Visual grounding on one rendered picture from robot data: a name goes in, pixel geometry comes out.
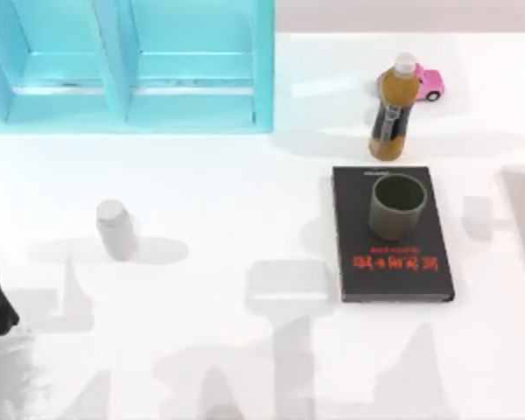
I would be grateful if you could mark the dark grey cup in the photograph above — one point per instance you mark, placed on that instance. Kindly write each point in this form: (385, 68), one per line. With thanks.
(396, 214)

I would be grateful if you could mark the small white bottle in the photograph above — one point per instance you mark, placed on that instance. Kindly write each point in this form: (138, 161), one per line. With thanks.
(116, 232)

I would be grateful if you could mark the black book with red lettering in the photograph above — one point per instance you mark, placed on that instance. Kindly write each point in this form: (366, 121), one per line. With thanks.
(398, 271)

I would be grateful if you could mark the amber bottle with dark label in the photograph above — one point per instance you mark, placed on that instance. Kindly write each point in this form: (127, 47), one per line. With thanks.
(393, 114)

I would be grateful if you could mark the light blue rack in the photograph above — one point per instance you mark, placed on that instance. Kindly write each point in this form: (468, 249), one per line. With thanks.
(114, 65)

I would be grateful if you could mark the pink toy car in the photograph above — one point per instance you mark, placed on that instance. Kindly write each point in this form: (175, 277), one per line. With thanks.
(429, 83)

